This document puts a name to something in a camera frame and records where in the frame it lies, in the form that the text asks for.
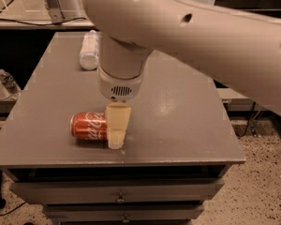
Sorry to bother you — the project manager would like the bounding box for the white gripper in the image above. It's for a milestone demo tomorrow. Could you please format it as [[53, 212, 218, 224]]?
[[98, 67, 143, 149]]

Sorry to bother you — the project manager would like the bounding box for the red coke can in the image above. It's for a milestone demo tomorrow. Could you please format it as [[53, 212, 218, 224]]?
[[70, 112, 107, 141]]

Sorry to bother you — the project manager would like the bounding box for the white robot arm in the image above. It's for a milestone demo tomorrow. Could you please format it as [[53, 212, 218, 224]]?
[[82, 0, 281, 116]]

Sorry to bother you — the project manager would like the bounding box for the grey drawer cabinet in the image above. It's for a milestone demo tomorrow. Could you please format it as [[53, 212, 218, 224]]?
[[0, 32, 244, 225]]

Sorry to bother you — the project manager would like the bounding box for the clear plastic water bottle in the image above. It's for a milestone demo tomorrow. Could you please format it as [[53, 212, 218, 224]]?
[[80, 30, 99, 70]]

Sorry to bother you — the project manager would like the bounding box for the top grey drawer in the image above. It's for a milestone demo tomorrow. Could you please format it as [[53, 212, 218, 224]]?
[[10, 178, 224, 204]]

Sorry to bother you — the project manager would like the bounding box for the grey drawer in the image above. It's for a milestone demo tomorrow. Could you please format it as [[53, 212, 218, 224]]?
[[10, 178, 224, 204], [43, 203, 203, 222]]

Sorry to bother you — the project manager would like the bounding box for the lower grey drawer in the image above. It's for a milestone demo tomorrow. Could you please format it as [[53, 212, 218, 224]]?
[[43, 203, 203, 222]]

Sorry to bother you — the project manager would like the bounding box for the small bottle on side shelf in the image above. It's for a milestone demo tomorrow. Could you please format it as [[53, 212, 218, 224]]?
[[0, 69, 21, 96]]

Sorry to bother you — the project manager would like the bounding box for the grey metal bracket left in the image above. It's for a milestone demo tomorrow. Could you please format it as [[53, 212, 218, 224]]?
[[46, 0, 64, 23]]

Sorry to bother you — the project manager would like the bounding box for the black floor cable left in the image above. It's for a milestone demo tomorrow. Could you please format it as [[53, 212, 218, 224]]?
[[0, 201, 27, 218]]

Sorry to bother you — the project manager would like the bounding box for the black cable on ledge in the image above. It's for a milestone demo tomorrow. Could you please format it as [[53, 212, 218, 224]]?
[[0, 16, 88, 27]]

